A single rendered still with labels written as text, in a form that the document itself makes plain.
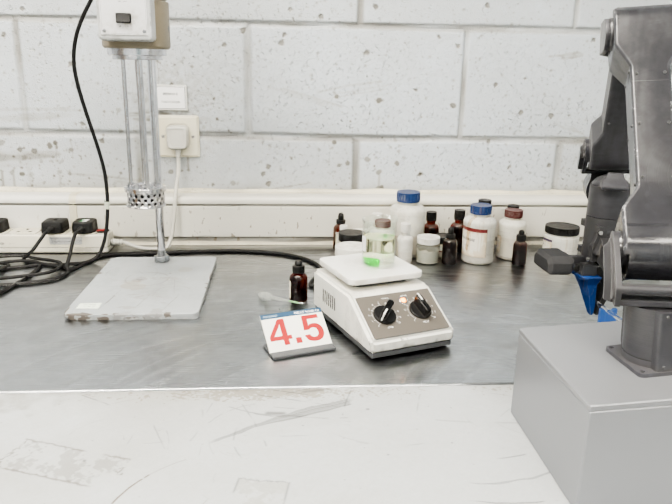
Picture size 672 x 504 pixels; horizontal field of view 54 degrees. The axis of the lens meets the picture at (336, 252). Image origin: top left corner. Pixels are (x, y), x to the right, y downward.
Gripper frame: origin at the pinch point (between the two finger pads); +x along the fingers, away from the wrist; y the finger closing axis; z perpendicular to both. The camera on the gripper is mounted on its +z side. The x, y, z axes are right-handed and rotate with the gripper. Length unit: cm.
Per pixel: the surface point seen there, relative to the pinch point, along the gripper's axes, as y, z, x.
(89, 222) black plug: -85, -41, -1
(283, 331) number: -47.9, 6.8, 2.3
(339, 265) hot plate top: -39.4, -2.1, -4.2
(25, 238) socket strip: -97, -41, 2
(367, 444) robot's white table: -40, 32, 5
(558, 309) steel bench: -3.2, -4.9, 4.5
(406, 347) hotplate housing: -31.5, 10.3, 3.5
